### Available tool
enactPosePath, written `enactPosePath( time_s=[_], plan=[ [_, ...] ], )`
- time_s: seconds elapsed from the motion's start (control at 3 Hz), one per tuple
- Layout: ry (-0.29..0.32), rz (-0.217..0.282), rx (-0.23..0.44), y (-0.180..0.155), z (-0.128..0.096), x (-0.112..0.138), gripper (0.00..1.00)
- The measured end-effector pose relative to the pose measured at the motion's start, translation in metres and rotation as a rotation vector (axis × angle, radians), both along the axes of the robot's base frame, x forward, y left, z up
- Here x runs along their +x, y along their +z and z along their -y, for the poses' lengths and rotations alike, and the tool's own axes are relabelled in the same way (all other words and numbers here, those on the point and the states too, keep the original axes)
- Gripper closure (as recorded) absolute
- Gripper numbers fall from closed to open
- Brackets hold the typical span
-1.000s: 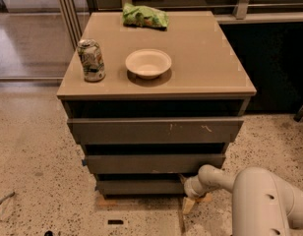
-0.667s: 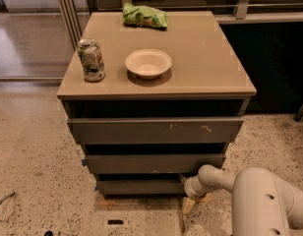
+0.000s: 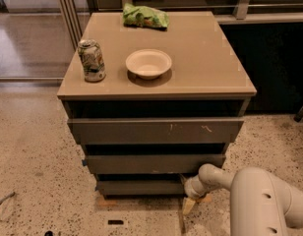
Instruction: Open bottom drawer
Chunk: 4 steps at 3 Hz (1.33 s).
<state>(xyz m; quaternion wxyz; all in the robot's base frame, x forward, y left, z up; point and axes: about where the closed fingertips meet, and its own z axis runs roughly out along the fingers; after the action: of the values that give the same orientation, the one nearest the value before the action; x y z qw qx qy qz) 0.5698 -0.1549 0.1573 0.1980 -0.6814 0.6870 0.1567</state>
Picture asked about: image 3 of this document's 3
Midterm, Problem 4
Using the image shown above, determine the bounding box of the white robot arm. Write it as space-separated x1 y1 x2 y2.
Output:
183 164 303 236

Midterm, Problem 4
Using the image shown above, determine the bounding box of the grey top drawer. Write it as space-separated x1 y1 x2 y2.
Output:
68 117 243 145

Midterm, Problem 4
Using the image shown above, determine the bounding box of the green white soda can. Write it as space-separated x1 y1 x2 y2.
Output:
78 39 106 83

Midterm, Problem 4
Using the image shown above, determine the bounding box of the grey drawer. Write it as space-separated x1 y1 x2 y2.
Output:
68 117 243 145
85 154 225 174
96 180 184 196

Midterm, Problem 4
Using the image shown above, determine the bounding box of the grey middle drawer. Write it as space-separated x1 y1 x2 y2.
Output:
85 154 225 174

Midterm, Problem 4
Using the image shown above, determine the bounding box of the grey drawer cabinet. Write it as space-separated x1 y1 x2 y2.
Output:
58 12 256 185

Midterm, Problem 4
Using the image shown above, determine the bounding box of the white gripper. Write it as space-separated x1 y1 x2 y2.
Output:
179 174 211 215

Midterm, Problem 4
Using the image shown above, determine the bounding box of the green chip bag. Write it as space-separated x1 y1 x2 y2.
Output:
123 3 169 29

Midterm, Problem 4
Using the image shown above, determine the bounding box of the white paper bowl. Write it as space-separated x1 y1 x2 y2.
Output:
126 49 172 80

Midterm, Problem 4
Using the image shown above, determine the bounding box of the grey bottom drawer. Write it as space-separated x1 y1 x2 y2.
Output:
96 180 184 196

